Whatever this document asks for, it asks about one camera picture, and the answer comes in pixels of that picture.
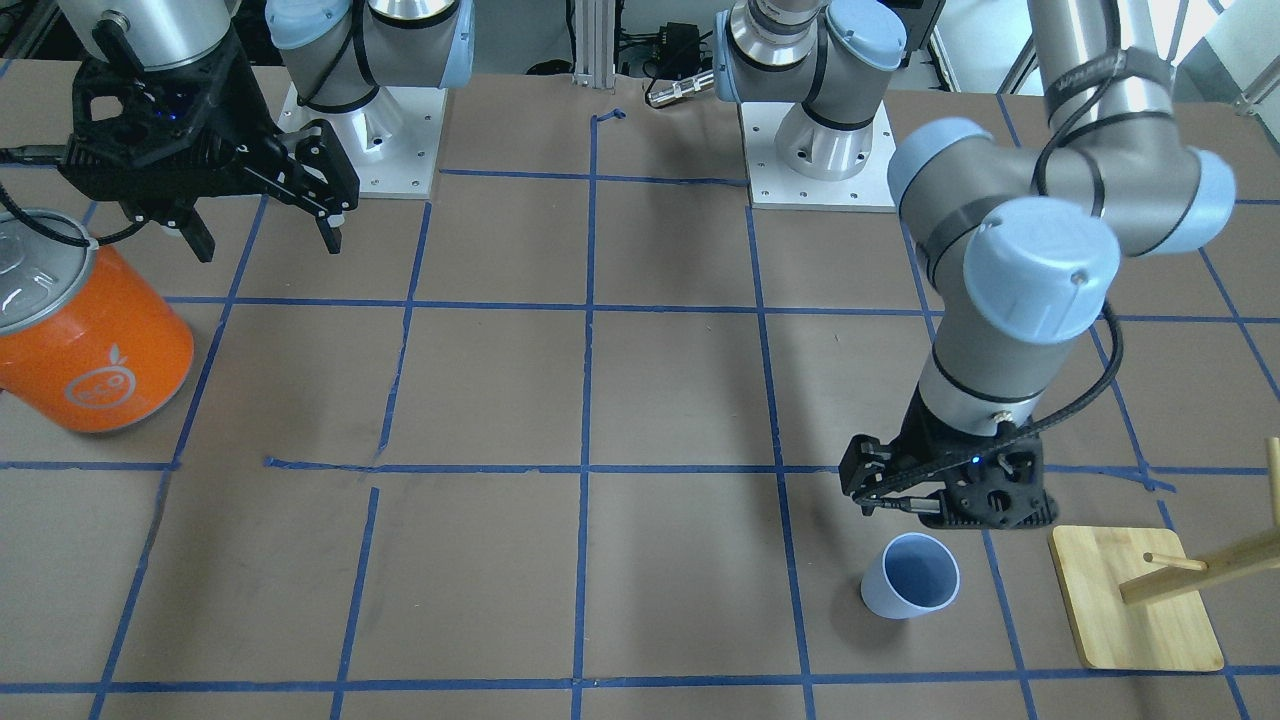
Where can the orange can with silver lid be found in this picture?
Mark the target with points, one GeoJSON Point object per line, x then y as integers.
{"type": "Point", "coordinates": [85, 340]}

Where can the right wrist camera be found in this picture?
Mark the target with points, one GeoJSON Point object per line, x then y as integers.
{"type": "Point", "coordinates": [149, 138]}

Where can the light blue plastic cup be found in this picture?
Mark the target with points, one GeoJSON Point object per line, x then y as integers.
{"type": "Point", "coordinates": [913, 575]}

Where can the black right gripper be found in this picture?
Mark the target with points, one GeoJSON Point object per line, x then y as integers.
{"type": "Point", "coordinates": [243, 108]}

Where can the aluminium frame post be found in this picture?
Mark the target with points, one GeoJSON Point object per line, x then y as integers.
{"type": "Point", "coordinates": [594, 32]}

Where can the wooden cup tree stand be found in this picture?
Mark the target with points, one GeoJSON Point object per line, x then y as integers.
{"type": "Point", "coordinates": [1132, 596]}

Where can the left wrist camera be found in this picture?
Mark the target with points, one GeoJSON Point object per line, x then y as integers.
{"type": "Point", "coordinates": [1003, 491]}

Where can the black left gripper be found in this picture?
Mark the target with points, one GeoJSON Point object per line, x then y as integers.
{"type": "Point", "coordinates": [921, 432]}

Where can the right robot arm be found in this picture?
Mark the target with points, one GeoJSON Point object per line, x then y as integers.
{"type": "Point", "coordinates": [338, 53]}

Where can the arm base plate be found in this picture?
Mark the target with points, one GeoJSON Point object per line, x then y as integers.
{"type": "Point", "coordinates": [796, 164]}
{"type": "Point", "coordinates": [393, 142]}

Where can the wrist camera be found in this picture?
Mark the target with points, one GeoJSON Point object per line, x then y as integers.
{"type": "Point", "coordinates": [149, 138]}
{"type": "Point", "coordinates": [1003, 491]}

